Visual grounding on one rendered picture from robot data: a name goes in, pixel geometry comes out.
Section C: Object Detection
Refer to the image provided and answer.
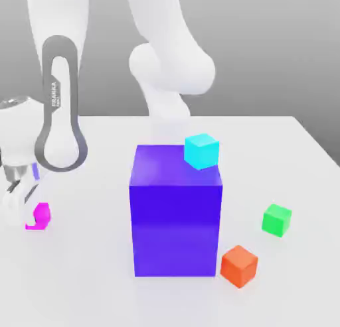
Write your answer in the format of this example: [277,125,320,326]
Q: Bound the small green cube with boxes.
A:
[261,203,293,238]

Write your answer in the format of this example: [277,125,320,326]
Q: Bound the small orange cube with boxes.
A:
[220,244,259,289]

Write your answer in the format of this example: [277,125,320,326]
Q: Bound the small magenta cube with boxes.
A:
[25,202,51,231]

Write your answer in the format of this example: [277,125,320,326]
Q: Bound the large purple box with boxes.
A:
[129,145,223,278]

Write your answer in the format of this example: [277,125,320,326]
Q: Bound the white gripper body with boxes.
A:
[1,180,43,227]

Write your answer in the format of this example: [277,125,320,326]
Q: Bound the small cyan cube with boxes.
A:
[183,133,220,171]

